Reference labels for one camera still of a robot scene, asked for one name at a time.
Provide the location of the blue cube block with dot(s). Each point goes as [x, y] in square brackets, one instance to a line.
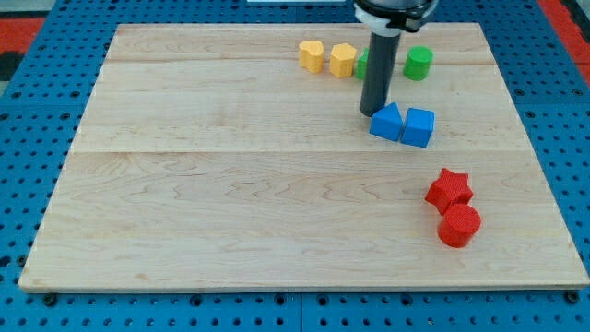
[419, 127]

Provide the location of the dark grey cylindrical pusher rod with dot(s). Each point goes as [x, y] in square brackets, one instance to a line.
[379, 71]

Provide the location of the green block behind rod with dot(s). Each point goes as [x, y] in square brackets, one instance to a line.
[361, 65]

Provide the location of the light wooden board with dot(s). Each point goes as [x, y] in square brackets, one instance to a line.
[208, 160]

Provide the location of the red star block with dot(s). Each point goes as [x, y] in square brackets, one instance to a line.
[448, 189]

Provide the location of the green cylinder block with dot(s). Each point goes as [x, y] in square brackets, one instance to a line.
[418, 62]

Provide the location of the yellow heart block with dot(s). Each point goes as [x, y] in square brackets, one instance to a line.
[311, 55]

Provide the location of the blue triangular block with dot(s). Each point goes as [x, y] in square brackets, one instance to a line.
[387, 123]

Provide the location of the yellow hexagon block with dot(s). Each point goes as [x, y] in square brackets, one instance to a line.
[342, 58]

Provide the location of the black robot arm flange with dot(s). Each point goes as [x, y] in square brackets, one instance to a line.
[387, 18]

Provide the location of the red cylinder block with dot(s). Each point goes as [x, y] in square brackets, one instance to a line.
[460, 222]

